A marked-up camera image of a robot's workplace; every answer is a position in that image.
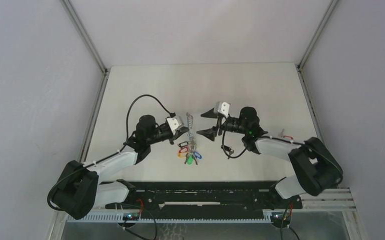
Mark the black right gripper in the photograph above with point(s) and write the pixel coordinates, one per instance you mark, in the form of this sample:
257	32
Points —
210	133

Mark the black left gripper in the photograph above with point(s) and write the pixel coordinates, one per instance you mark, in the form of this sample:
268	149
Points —
180	131

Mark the black tagged key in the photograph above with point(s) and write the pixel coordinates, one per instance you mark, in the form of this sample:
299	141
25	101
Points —
183	144
227	150

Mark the red tagged key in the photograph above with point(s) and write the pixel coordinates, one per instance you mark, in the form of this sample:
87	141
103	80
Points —
183	150
287	137

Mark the yellow tagged key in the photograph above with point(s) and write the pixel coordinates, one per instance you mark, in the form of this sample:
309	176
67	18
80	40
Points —
182	154

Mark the green tagged key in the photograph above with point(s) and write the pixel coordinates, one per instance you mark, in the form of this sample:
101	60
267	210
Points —
190	160

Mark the blue tagged key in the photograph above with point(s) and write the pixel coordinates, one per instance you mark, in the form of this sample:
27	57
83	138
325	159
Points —
197	155

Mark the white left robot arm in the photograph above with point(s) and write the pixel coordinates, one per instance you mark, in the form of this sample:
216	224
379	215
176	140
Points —
84	186

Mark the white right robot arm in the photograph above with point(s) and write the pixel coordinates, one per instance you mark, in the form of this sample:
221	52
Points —
302	181

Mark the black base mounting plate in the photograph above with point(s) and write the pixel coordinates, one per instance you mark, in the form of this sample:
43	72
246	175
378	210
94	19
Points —
206	211

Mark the left green led board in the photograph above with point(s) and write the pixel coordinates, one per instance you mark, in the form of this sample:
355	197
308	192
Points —
130	217

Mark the green led board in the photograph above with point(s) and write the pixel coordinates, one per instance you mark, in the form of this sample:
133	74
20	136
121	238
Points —
130	217
278	217

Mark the right green led board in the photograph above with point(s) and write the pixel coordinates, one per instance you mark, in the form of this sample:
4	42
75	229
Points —
278	217

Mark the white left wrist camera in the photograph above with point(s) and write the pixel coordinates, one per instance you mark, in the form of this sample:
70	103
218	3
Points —
175	123

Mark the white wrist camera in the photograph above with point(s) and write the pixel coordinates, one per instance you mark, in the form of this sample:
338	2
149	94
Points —
175	123
222	108

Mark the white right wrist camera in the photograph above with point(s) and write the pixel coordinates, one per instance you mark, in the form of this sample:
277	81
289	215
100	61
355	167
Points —
222	108

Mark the left aluminium table rail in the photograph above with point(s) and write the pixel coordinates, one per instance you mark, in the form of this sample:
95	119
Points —
93	119

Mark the aluminium table rail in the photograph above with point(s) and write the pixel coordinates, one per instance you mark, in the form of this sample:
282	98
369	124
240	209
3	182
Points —
93	119
315	116

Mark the right aluminium table rail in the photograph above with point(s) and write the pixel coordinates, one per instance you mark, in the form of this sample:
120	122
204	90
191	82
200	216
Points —
315	116

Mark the white comb cable duct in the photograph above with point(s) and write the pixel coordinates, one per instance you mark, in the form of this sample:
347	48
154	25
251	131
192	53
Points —
112	217

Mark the right aluminium frame post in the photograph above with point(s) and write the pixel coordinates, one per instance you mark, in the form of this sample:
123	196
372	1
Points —
317	34

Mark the aluminium frame post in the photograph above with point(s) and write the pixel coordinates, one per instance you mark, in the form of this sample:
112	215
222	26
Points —
317	34
84	35

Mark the left aluminium frame post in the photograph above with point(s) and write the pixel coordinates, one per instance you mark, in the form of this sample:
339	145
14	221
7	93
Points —
84	35

